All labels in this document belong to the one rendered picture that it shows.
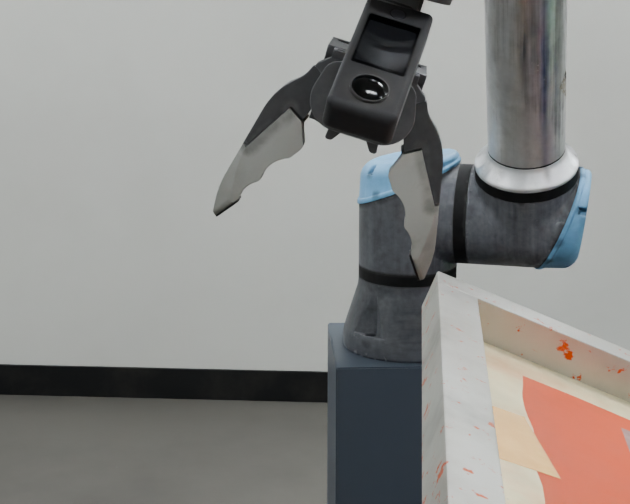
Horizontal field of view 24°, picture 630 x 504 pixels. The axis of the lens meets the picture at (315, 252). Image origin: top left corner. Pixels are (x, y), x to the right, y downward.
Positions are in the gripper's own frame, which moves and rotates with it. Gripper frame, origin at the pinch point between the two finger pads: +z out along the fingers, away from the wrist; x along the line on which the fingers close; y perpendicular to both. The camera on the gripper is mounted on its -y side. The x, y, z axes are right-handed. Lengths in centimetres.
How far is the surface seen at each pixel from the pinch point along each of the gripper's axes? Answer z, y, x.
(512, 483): 9.8, -5.2, -17.3
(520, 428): 9.9, 6.6, -18.7
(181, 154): 79, 380, 52
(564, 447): 10.3, 6.6, -22.3
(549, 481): 10.1, -1.9, -20.3
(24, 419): 177, 356, 75
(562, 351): 8.3, 25.7, -23.3
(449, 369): 5.8, 2.3, -11.7
